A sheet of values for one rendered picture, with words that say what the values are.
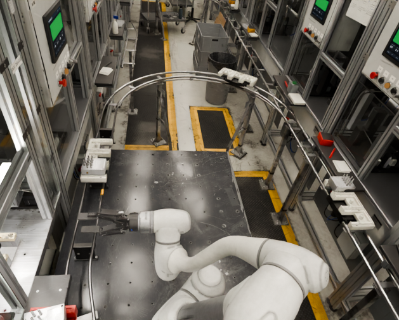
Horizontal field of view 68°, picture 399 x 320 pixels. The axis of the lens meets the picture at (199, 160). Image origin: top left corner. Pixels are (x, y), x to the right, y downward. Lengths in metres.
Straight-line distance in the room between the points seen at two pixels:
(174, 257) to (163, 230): 0.11
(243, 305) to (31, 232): 1.10
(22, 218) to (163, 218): 0.73
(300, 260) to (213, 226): 1.03
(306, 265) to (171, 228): 0.57
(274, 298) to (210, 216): 1.15
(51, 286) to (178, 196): 0.91
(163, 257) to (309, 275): 0.60
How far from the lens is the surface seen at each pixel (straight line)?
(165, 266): 1.25
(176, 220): 1.22
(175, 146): 3.36
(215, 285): 1.34
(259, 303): 0.77
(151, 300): 1.59
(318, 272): 0.86
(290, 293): 0.81
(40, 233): 1.58
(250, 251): 0.95
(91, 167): 1.79
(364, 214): 2.01
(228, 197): 1.99
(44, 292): 1.42
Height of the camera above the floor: 2.14
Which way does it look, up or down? 41 degrees down
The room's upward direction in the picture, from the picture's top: 9 degrees clockwise
